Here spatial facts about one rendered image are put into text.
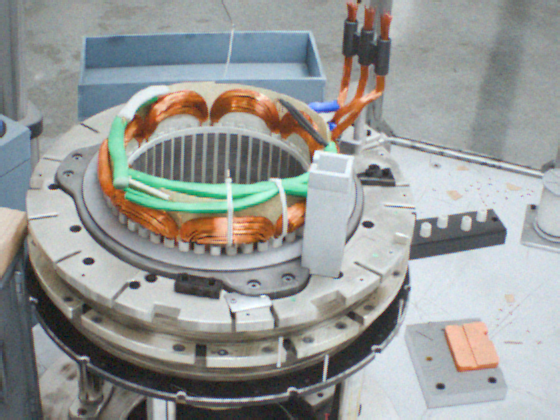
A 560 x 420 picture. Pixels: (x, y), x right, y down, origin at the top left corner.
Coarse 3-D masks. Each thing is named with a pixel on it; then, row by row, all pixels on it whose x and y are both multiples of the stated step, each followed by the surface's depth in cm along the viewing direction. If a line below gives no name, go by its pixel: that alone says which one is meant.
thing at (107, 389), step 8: (104, 384) 123; (104, 392) 122; (112, 392) 123; (104, 400) 121; (72, 408) 119; (80, 408) 120; (88, 408) 120; (96, 408) 120; (72, 416) 119; (80, 416) 119; (88, 416) 119; (96, 416) 119
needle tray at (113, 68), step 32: (160, 32) 130; (192, 32) 131; (224, 32) 131; (256, 32) 131; (288, 32) 132; (96, 64) 131; (128, 64) 132; (160, 64) 132; (192, 64) 133; (224, 64) 133; (256, 64) 133; (288, 64) 134; (320, 64) 126; (96, 96) 122; (128, 96) 122; (288, 96) 124; (320, 96) 125
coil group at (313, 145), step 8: (288, 112) 104; (304, 112) 103; (288, 120) 104; (312, 120) 102; (280, 128) 105; (288, 128) 104; (296, 128) 104; (288, 136) 106; (304, 136) 103; (312, 144) 101; (312, 152) 101; (312, 160) 102
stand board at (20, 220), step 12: (0, 216) 102; (12, 216) 102; (24, 216) 103; (0, 228) 101; (12, 228) 101; (24, 228) 103; (0, 240) 99; (12, 240) 100; (0, 252) 98; (12, 252) 101; (0, 264) 98; (0, 276) 99
